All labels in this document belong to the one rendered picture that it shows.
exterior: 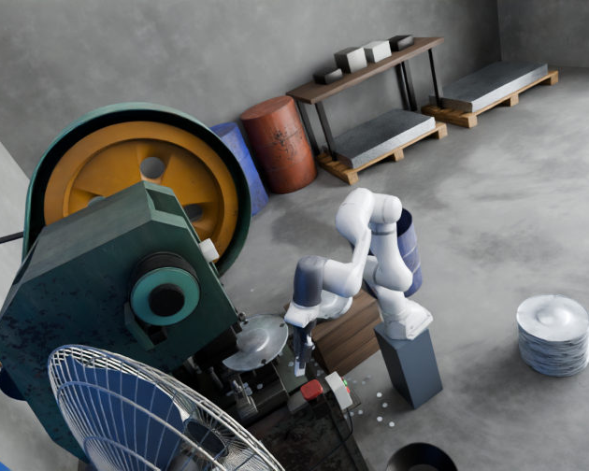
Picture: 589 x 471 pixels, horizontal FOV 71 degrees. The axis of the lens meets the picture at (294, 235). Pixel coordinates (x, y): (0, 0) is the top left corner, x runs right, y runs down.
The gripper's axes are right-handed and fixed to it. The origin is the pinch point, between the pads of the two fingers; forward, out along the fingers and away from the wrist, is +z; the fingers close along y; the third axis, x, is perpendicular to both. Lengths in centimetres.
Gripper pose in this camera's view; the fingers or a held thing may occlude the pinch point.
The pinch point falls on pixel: (300, 365)
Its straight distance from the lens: 142.2
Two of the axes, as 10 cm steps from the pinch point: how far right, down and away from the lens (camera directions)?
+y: -3.4, -4.0, 8.5
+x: -9.4, 0.8, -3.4
